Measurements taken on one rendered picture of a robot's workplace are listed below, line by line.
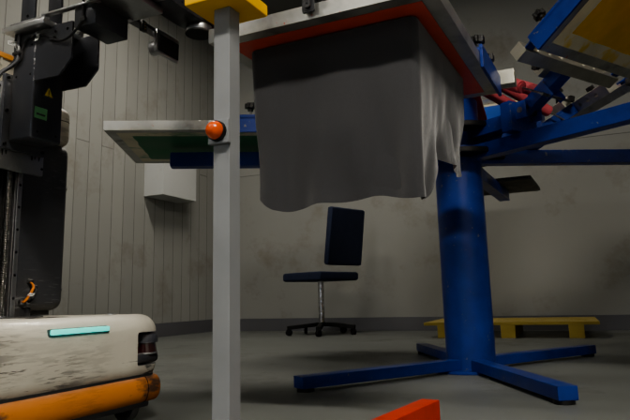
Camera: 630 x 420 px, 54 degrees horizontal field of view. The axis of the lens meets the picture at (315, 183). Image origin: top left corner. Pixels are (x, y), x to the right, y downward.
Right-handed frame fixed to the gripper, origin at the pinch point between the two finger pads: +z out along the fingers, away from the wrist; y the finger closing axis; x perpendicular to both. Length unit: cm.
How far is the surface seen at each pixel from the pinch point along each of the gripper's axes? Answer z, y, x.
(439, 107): 19.9, -26.8, 21.7
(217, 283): 64, 21, -13
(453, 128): 22, -41, 22
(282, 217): -13, -422, -242
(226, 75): 20.9, 21.1, -10.7
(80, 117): -78, -221, -313
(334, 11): 2.3, 1.9, 5.8
